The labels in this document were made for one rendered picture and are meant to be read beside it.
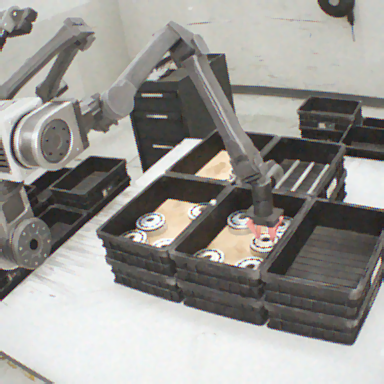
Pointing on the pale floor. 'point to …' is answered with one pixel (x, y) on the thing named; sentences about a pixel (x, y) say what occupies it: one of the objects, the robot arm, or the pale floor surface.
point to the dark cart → (174, 110)
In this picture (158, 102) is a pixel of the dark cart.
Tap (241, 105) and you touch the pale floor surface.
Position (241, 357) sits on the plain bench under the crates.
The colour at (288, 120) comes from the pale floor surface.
